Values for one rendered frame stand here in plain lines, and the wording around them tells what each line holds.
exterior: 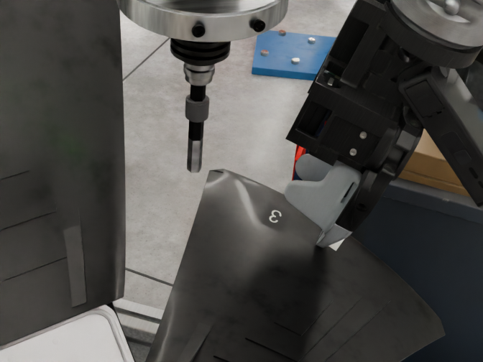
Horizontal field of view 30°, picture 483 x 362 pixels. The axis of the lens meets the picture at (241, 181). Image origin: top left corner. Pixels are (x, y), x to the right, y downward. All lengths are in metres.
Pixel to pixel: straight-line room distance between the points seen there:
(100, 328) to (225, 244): 0.22
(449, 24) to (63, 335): 0.29
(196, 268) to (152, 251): 1.77
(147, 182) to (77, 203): 2.18
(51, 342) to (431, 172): 0.66
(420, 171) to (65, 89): 0.62
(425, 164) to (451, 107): 0.45
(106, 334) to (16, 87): 0.14
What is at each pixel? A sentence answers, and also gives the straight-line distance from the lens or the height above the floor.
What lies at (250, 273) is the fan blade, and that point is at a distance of 0.66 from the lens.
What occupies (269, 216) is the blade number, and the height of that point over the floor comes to 1.16.
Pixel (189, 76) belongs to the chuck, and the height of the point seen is 1.42.
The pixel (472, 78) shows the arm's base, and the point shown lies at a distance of 1.08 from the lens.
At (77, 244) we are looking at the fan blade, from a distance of 0.47.
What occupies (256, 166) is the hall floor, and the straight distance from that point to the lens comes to 2.75.
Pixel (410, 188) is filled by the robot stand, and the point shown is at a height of 1.00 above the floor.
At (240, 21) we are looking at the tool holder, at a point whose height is 1.46.
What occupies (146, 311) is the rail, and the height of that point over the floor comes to 0.86.
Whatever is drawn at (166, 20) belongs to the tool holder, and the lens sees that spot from 0.34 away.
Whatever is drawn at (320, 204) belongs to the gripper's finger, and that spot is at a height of 1.21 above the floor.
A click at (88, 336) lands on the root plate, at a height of 1.27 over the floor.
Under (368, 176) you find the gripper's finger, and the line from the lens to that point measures 0.62.
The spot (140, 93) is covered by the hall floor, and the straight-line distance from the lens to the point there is 3.08.
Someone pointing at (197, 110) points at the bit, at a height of 1.40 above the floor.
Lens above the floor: 1.61
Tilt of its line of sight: 37 degrees down
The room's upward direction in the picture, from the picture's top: 5 degrees clockwise
